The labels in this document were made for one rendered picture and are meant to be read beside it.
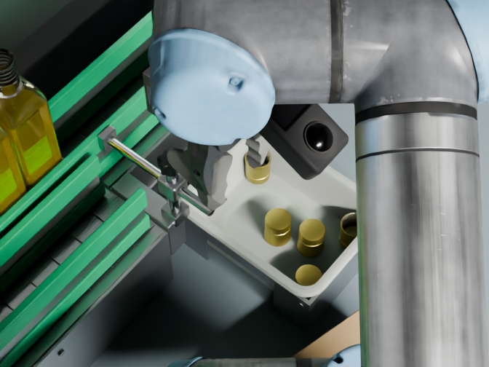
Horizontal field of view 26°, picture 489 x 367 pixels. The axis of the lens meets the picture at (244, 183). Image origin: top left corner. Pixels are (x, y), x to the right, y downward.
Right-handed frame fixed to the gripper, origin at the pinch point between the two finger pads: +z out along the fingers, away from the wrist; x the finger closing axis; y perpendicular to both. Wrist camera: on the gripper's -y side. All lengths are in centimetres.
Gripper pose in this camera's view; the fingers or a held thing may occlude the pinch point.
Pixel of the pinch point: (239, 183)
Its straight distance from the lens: 96.2
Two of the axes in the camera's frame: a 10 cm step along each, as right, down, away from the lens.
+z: 0.0, 5.4, 8.4
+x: -6.3, 6.5, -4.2
